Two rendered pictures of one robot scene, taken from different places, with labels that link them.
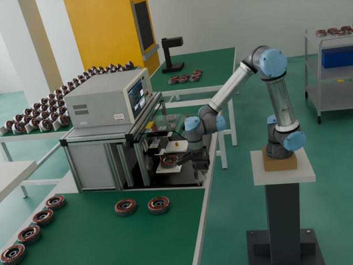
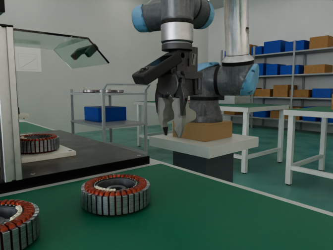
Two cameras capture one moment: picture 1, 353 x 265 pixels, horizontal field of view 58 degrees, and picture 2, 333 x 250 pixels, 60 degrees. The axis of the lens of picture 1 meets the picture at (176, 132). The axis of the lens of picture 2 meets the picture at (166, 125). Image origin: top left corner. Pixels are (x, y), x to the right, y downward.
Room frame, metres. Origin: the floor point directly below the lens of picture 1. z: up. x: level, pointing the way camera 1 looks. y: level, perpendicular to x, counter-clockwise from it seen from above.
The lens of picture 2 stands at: (1.04, 0.50, 0.94)
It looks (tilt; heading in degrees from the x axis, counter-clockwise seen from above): 7 degrees down; 305
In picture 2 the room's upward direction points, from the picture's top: straight up
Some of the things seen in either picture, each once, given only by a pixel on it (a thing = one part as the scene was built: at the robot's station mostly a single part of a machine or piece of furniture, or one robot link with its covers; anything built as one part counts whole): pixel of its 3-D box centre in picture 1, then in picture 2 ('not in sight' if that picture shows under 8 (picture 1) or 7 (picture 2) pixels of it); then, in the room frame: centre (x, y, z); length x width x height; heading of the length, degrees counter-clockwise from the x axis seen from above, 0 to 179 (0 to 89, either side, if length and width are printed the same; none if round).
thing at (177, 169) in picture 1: (170, 165); (36, 152); (1.74, 0.08, 0.78); 0.15 x 0.15 x 0.01; 75
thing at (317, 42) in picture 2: not in sight; (322, 43); (1.87, -6.46, 1.90); 0.40 x 0.36 x 0.24; 76
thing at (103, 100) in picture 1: (112, 96); not in sight; (1.95, 0.35, 1.22); 0.44 x 0.39 x 0.20; 165
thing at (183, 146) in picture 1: (177, 146); not in sight; (1.97, 0.01, 0.78); 0.15 x 0.15 x 0.01; 75
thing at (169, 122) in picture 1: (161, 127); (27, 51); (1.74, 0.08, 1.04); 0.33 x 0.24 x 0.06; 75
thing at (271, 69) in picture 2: not in sight; (275, 70); (2.85, -6.72, 1.41); 0.42 x 0.28 x 0.26; 76
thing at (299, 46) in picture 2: not in sight; (299, 46); (2.34, -6.58, 1.89); 0.42 x 0.42 x 0.21; 73
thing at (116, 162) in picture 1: (132, 139); not in sight; (1.92, 0.29, 0.92); 0.66 x 0.01 x 0.30; 165
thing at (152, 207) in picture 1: (158, 205); (116, 192); (1.37, 0.16, 0.77); 0.11 x 0.11 x 0.04
